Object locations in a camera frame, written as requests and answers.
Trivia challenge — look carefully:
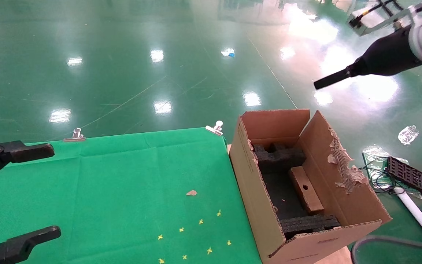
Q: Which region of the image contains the flat clear plastic bag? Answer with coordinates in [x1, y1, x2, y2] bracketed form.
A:
[361, 146, 391, 173]

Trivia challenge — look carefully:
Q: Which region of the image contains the large green table cloth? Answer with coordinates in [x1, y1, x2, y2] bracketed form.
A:
[0, 127, 263, 264]

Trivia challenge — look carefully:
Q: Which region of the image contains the black foam insert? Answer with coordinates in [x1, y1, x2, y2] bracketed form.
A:
[253, 143, 308, 220]

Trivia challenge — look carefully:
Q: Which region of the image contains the crumpled clear plastic wrap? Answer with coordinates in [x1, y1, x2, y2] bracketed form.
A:
[397, 125, 419, 145]

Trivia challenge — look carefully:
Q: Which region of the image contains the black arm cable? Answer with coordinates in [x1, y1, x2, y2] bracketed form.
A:
[354, 0, 406, 19]

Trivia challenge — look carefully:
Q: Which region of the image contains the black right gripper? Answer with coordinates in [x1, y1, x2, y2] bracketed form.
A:
[313, 26, 422, 91]

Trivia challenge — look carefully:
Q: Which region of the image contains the white metal frame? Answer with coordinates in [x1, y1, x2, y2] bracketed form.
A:
[394, 187, 422, 255]

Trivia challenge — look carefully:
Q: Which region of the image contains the thin black wire coil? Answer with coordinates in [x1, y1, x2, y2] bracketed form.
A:
[358, 158, 406, 194]

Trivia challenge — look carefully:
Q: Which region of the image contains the black hanging cable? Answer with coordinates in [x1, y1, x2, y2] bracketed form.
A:
[350, 235, 422, 264]

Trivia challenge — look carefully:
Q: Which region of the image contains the silver binder clip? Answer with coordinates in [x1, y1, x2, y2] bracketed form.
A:
[205, 120, 223, 136]
[63, 128, 86, 143]

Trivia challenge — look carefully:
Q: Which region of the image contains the large open cardboard carton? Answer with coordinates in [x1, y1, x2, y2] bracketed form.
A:
[229, 109, 392, 264]

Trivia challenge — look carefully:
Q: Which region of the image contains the black plastic grid tray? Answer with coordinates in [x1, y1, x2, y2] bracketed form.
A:
[386, 156, 422, 200]

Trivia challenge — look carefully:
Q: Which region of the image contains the small brown cardboard box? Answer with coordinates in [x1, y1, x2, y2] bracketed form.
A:
[288, 166, 325, 216]

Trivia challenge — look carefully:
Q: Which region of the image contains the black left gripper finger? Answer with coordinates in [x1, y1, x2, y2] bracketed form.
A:
[0, 225, 61, 264]
[0, 139, 55, 188]

